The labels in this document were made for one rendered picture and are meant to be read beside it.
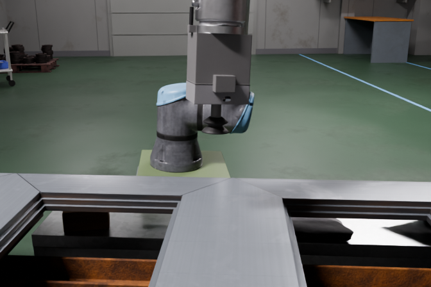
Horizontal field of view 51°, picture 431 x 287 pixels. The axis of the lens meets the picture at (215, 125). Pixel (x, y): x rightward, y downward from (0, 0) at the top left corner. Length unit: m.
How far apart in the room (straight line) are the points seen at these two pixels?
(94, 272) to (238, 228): 0.32
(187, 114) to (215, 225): 0.54
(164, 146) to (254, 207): 0.52
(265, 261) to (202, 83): 0.26
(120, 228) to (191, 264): 0.48
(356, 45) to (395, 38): 1.45
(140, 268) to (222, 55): 0.44
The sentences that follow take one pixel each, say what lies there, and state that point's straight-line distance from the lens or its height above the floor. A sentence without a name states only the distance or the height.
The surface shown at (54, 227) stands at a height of 0.68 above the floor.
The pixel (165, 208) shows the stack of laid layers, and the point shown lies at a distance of 0.84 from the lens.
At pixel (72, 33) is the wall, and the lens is 10.19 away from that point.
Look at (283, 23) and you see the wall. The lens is 10.28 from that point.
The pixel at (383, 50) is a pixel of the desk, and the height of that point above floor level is 0.24.
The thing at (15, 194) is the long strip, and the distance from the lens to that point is 0.92.
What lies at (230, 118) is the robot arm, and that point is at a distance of 1.21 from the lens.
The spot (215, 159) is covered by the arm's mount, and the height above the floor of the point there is 0.72.
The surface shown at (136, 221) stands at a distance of 1.12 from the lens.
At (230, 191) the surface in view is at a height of 0.84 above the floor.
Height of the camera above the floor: 1.19
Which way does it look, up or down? 16 degrees down
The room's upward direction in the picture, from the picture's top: straight up
